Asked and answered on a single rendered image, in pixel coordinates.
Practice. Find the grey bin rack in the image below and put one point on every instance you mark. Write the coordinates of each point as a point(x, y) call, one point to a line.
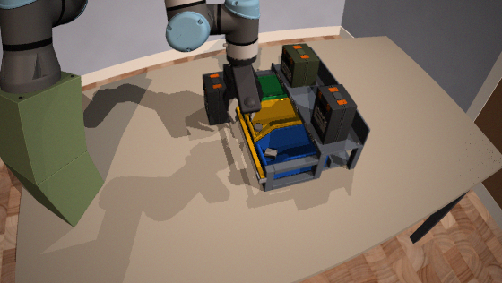
point(305, 97)

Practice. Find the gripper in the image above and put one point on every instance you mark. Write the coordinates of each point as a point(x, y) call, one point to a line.
point(229, 95)

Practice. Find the yellow bar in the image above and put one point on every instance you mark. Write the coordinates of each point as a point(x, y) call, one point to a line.
point(250, 144)

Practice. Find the grey metal disc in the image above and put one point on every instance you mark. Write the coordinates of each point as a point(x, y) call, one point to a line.
point(258, 127)

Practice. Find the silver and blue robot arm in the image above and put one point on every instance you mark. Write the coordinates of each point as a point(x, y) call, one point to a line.
point(29, 60)

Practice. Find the green open bin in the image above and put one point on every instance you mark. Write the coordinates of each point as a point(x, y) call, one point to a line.
point(272, 86)

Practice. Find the yellow bin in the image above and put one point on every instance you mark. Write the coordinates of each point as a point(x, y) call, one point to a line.
point(274, 114)

